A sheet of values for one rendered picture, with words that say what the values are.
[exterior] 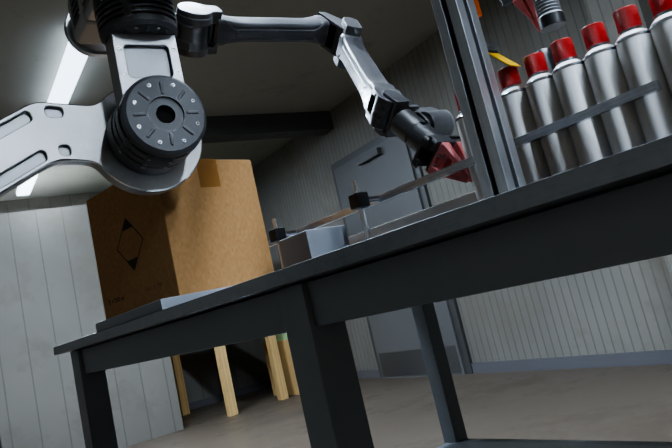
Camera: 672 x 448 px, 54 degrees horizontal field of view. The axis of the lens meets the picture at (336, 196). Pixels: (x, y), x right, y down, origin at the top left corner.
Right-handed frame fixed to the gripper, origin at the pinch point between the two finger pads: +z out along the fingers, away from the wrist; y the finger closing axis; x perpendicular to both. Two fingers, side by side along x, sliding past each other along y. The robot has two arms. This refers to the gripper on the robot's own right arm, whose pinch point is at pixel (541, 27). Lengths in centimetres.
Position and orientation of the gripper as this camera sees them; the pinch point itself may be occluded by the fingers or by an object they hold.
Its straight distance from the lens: 136.8
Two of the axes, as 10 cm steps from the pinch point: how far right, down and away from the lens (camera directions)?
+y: -6.0, 2.6, 7.5
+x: -7.6, 1.1, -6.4
